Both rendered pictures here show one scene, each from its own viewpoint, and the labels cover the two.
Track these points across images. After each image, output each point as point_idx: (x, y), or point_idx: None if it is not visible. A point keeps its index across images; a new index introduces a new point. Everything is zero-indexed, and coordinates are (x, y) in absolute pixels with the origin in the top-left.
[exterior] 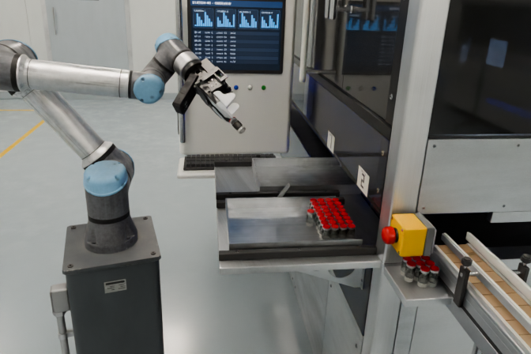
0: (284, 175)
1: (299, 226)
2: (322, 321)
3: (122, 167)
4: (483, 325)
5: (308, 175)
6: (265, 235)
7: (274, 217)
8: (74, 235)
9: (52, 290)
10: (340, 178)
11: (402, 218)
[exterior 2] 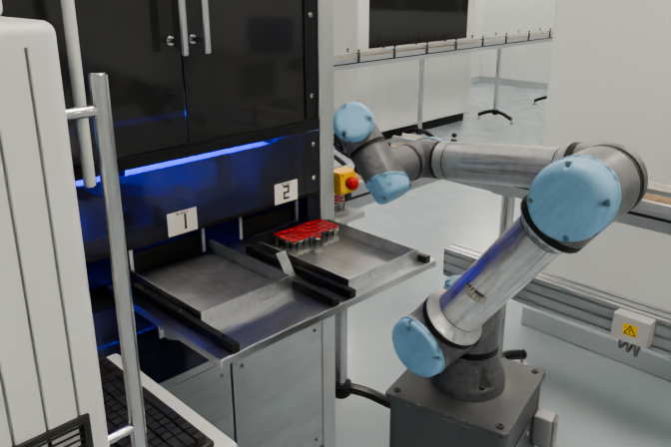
0: (210, 295)
1: (327, 253)
2: (229, 434)
3: (450, 276)
4: (363, 190)
5: (191, 283)
6: (365, 259)
7: (329, 266)
8: (506, 411)
9: (554, 413)
10: (176, 267)
11: (342, 171)
